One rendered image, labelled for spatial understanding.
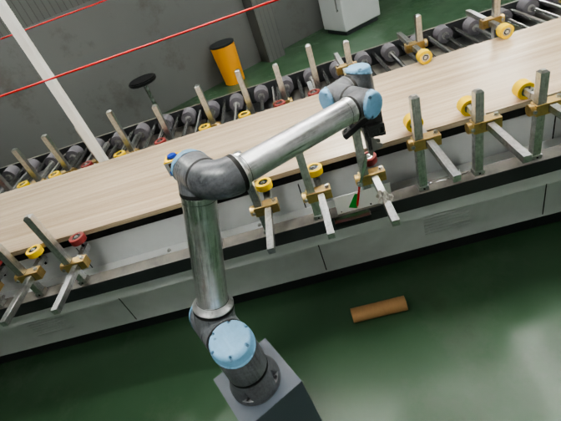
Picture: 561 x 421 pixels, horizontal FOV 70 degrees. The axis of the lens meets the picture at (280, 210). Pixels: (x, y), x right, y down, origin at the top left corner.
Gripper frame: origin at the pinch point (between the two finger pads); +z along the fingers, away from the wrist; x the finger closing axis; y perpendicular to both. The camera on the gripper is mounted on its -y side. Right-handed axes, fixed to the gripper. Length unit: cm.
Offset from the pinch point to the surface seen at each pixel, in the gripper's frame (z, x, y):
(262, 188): 11, 15, -50
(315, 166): 10.5, 19.5, -23.0
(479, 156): 22, 7, 47
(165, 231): 27, 27, -111
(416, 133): 1.1, 6.4, 21.0
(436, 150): 5.7, -3.3, 25.4
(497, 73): 13, 58, 79
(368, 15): 90, 511, 107
